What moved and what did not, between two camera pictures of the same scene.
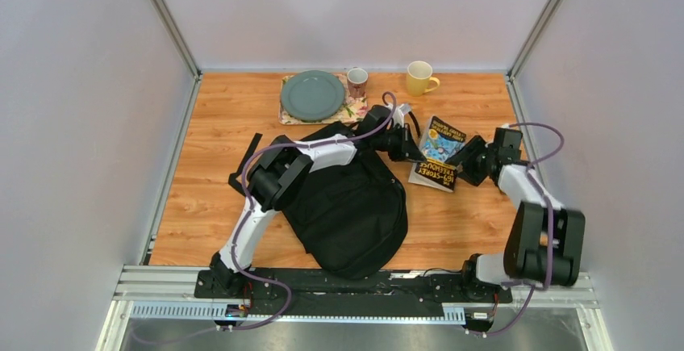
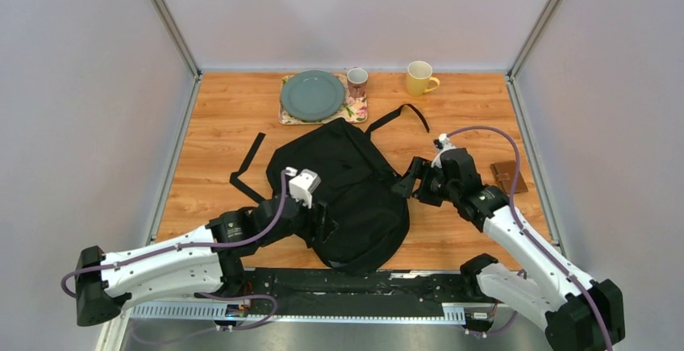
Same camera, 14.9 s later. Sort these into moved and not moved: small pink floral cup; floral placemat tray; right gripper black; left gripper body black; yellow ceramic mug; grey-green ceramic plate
Moved: left gripper body black; right gripper black
Not moved: grey-green ceramic plate; small pink floral cup; yellow ceramic mug; floral placemat tray
